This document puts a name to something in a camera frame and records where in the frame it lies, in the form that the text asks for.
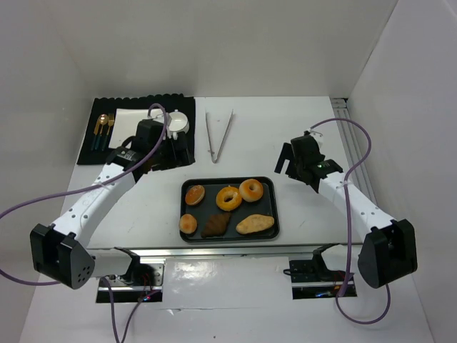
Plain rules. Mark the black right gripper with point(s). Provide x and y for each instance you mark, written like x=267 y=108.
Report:
x=293 y=168

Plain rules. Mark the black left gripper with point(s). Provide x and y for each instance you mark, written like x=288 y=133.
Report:
x=180 y=153

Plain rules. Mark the yellow ring donut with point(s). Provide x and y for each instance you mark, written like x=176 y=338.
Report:
x=228 y=199

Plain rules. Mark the metal tongs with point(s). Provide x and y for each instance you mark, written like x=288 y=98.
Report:
x=217 y=131

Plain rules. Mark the brown chocolate croissant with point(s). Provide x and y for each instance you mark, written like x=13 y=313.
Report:
x=216 y=225

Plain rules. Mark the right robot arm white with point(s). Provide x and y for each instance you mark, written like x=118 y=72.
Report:
x=389 y=246

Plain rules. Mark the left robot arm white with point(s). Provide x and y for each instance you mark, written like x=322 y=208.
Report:
x=59 y=250

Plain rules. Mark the oval long bread loaf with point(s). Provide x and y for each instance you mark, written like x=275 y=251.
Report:
x=255 y=223

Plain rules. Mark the small round bread roll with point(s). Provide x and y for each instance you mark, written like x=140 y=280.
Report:
x=188 y=224

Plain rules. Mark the white square plate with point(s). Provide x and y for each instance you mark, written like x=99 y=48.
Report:
x=126 y=121

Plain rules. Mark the black placemat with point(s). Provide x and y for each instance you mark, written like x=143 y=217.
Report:
x=90 y=156

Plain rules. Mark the round glazed bun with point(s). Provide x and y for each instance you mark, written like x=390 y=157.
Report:
x=195 y=195

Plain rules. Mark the white two-handled cup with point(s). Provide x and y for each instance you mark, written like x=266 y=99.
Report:
x=178 y=122

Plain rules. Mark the orange glazed ring donut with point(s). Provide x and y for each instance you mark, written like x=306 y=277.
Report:
x=251 y=190

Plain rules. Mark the aluminium rail at right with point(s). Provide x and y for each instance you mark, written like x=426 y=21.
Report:
x=352 y=148

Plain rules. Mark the aluminium rail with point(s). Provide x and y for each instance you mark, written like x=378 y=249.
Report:
x=227 y=251
x=352 y=148

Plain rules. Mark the aluminium front rail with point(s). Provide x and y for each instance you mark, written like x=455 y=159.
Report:
x=227 y=251

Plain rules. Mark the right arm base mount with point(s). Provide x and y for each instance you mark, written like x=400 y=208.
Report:
x=312 y=279

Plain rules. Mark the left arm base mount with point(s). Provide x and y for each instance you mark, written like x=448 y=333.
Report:
x=130 y=277

